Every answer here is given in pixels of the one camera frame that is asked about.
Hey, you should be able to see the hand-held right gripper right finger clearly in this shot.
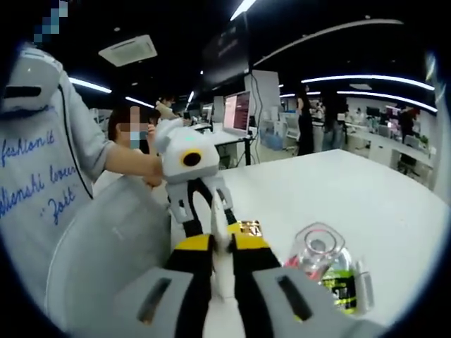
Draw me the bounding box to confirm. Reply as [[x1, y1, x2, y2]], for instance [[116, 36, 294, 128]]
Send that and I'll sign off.
[[228, 233, 367, 338]]

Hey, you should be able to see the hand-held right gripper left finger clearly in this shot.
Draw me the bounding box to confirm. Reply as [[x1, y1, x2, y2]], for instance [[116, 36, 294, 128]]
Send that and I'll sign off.
[[105, 234, 216, 338]]

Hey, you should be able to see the gold skincare sachet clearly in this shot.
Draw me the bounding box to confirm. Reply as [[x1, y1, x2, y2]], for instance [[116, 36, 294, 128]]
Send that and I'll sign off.
[[236, 220, 264, 236]]

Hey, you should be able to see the red collared white skincare bottle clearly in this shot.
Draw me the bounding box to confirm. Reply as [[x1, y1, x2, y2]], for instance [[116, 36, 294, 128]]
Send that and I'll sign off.
[[281, 220, 348, 282]]

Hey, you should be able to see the green black skincare sachet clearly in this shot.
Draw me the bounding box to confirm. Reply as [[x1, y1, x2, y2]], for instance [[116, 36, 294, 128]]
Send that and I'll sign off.
[[319, 265, 357, 313]]

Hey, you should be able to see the person's left hand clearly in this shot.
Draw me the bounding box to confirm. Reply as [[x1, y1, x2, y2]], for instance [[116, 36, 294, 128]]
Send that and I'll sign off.
[[142, 155, 165, 188]]

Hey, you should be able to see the black laptop stand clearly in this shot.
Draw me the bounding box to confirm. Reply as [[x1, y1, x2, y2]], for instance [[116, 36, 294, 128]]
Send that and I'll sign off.
[[242, 135, 255, 166]]

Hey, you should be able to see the blue water jug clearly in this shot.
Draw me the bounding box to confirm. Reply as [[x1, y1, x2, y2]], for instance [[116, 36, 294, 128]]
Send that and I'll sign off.
[[262, 135, 285, 151]]

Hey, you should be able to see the computer monitor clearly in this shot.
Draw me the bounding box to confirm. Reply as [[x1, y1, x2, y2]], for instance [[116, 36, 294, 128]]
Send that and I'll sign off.
[[222, 90, 252, 137]]

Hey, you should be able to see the grey mesh office chair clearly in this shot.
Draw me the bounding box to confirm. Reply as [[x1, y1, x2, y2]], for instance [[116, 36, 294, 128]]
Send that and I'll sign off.
[[44, 174, 177, 338]]

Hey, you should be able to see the white office chair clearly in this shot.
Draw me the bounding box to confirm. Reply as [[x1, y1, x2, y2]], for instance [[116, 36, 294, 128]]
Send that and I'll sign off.
[[284, 115, 301, 149]]

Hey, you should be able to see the ceiling air conditioner vent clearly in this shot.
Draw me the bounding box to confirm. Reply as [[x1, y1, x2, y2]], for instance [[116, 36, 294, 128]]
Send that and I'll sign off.
[[98, 34, 158, 67]]

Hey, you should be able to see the black hanging display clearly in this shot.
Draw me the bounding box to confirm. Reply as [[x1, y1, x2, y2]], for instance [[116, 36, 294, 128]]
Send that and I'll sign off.
[[202, 13, 252, 89]]

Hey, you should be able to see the row of white office desks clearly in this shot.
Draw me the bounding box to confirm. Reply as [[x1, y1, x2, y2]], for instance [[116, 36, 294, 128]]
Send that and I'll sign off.
[[345, 121, 438, 187]]

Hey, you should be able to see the long ceiling light strip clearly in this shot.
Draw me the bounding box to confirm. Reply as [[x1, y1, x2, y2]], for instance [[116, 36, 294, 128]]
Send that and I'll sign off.
[[301, 73, 436, 92]]

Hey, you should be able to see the black chest cable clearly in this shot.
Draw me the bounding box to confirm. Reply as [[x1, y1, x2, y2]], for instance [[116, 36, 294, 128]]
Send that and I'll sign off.
[[56, 70, 94, 200]]

